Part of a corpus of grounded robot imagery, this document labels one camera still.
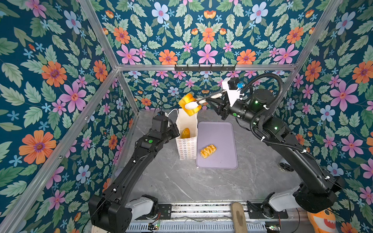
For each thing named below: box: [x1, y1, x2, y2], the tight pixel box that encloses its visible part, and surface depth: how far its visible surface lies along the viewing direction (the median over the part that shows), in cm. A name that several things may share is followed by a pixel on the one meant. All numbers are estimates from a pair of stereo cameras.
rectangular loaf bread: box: [178, 92, 203, 117], surface depth 64 cm
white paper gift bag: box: [175, 108, 198, 161], surface depth 82 cm
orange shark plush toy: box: [307, 207, 338, 233], surface depth 66 cm
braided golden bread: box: [200, 144, 218, 159], surface depth 94 cm
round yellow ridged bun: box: [181, 127, 191, 139], surface depth 101 cm
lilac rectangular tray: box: [196, 121, 238, 169], surface depth 97 cm
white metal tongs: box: [184, 90, 225, 110], surface depth 59 cm
